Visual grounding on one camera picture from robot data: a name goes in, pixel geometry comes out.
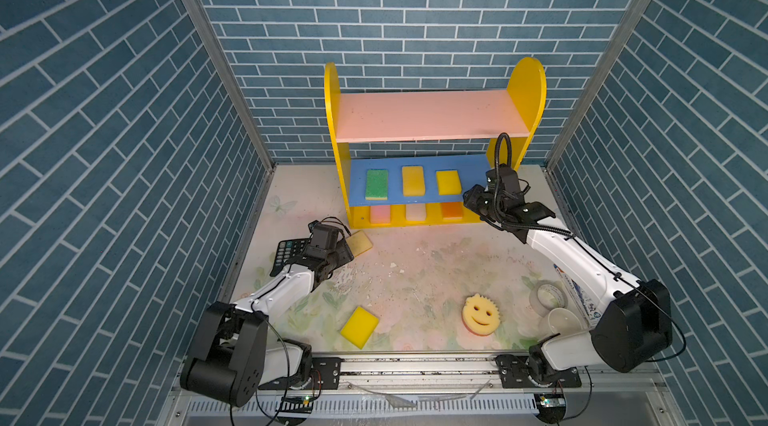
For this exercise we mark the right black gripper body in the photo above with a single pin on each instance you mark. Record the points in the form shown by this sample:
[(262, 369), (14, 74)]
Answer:
[(479, 201)]

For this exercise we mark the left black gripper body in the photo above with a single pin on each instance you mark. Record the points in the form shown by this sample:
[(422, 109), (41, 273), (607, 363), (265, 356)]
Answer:
[(340, 255)]

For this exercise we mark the pale yellow tan sponge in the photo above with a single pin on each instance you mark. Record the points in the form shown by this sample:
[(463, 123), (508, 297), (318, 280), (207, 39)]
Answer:
[(359, 243)]

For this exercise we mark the orange sponge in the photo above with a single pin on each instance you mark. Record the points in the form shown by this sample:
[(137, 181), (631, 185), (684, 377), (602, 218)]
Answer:
[(452, 211)]

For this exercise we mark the bright yellow sponge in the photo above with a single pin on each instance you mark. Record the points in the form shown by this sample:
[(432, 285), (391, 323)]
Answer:
[(449, 183), (359, 327)]

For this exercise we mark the beige pale pink sponge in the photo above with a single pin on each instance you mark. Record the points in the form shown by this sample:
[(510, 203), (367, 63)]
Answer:
[(416, 213)]

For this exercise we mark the green sponge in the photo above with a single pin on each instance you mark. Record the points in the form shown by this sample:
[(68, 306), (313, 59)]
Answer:
[(376, 185)]

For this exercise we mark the yellow sponge rectangle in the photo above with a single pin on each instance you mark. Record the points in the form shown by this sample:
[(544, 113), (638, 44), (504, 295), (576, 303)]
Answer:
[(413, 181)]

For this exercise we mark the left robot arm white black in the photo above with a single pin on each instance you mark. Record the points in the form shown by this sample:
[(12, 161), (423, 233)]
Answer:
[(235, 349)]

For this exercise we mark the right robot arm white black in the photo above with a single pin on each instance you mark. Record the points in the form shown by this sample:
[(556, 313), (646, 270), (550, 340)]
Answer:
[(634, 316)]

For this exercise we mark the yellow shelf pink blue boards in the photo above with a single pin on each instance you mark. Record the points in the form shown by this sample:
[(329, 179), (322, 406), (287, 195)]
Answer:
[(386, 118)]

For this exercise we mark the black calculator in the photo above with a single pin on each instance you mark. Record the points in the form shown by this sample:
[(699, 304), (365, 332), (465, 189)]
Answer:
[(287, 252)]

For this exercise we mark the smiley face round sponge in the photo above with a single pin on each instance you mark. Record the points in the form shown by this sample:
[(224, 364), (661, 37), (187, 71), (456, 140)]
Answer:
[(480, 315)]

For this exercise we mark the white bowl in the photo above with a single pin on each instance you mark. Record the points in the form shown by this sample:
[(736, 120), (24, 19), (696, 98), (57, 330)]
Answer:
[(560, 321)]

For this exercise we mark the toothpaste box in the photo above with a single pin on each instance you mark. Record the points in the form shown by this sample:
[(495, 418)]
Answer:
[(582, 301)]

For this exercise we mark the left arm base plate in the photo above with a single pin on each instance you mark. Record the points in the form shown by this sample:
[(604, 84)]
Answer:
[(326, 370)]

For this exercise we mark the aluminium front rail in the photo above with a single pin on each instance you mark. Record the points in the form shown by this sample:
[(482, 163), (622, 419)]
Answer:
[(461, 388)]

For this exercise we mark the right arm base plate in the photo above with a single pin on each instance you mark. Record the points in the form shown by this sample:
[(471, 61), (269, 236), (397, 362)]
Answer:
[(522, 371)]

